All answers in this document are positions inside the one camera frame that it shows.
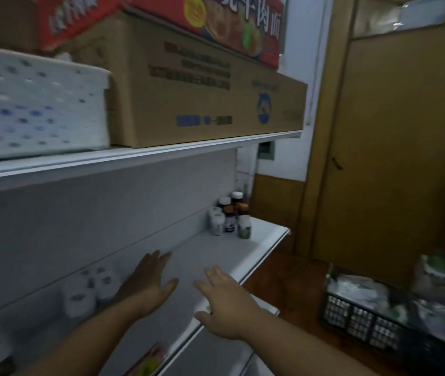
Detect person's right hand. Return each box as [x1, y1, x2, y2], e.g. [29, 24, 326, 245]
[193, 266, 264, 342]

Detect person's left hand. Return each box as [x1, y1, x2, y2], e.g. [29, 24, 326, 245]
[119, 250, 179, 317]

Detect person's right forearm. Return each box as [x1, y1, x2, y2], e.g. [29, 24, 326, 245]
[244, 309, 372, 376]

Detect person's left forearm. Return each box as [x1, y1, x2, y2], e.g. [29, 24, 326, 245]
[21, 299, 149, 376]

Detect white metal shelving unit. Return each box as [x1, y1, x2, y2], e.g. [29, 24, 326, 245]
[0, 130, 303, 376]

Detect red snack packet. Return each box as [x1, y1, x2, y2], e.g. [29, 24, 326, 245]
[124, 342, 168, 376]

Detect white pill bottle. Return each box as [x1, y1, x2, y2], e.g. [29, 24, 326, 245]
[208, 207, 226, 236]

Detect dark bottle with white label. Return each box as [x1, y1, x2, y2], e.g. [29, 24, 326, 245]
[223, 205, 237, 233]

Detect white plastic packets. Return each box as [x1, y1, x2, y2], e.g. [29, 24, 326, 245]
[328, 275, 389, 310]

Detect black plastic crate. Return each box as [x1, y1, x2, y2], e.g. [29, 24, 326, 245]
[320, 266, 445, 374]

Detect large brown cardboard box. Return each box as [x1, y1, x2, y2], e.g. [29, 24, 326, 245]
[64, 10, 308, 149]

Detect white blue-dotted tissue pack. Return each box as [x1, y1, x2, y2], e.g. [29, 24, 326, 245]
[0, 44, 112, 162]

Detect brown wooden door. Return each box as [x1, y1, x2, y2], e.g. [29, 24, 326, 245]
[310, 20, 445, 288]

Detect red printed carton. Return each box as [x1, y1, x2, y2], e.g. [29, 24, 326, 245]
[37, 0, 288, 69]

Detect glass transom window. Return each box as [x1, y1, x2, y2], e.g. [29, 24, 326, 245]
[352, 0, 445, 39]

